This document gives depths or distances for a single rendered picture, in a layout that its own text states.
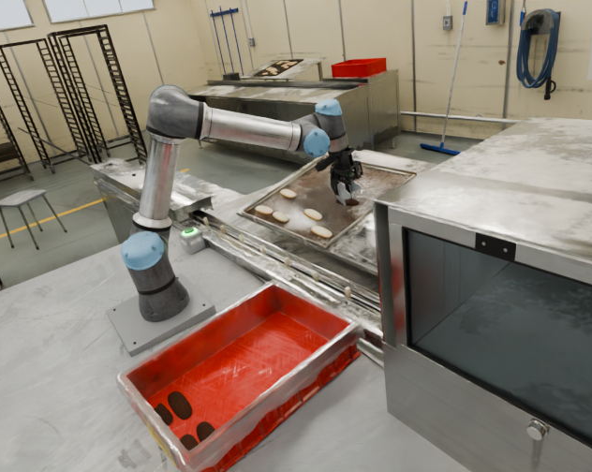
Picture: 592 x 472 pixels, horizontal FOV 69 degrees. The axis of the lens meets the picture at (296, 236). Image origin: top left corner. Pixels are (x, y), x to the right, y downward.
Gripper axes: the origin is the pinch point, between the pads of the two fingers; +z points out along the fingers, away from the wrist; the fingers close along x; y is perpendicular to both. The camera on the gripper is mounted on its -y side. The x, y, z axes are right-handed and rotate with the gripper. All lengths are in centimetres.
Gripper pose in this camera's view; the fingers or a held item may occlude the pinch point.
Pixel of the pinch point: (346, 198)
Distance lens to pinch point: 154.6
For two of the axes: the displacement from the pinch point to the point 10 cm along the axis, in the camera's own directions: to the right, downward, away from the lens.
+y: 7.0, 2.2, -6.8
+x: 6.6, -5.7, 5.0
